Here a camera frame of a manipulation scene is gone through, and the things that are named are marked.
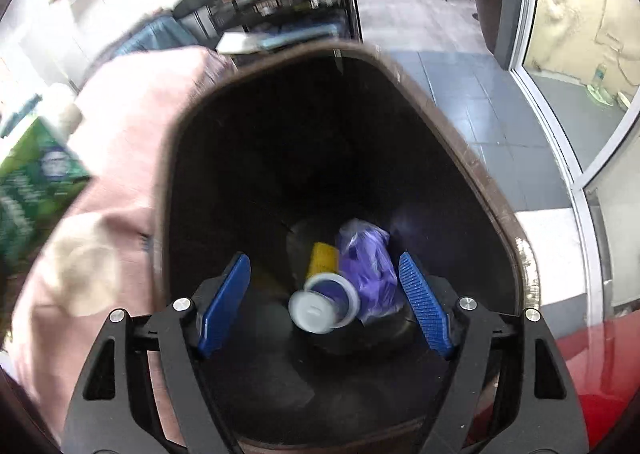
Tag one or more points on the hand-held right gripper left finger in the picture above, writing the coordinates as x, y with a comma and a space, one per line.
225, 299

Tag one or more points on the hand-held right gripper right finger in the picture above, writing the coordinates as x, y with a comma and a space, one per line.
425, 304

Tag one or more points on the dark brown trash bin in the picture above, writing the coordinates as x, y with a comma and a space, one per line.
280, 158

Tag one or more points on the purple plastic bag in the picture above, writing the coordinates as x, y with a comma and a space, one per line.
367, 264

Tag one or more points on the yellow cup with white lid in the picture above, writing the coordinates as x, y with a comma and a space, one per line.
315, 311

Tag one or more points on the red glossy object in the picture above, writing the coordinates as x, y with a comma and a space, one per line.
580, 359

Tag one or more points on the pink polka dot blanket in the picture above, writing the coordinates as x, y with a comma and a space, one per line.
125, 133

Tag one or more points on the green printed tissue pack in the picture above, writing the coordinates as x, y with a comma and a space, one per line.
40, 184

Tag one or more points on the papers and blue booklet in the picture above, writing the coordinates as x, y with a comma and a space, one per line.
245, 42

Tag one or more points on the blue grey covered bed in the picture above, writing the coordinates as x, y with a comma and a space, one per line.
155, 36

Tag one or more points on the green white slippers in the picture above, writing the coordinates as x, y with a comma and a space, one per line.
599, 94

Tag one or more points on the small clear water bottle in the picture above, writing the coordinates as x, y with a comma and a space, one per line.
600, 74

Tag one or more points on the black stool with backrest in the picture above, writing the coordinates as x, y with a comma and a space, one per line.
192, 8

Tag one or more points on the dark tall planter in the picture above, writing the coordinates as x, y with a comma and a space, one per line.
487, 13

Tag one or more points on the grey glass door frame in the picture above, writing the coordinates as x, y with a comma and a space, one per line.
515, 8

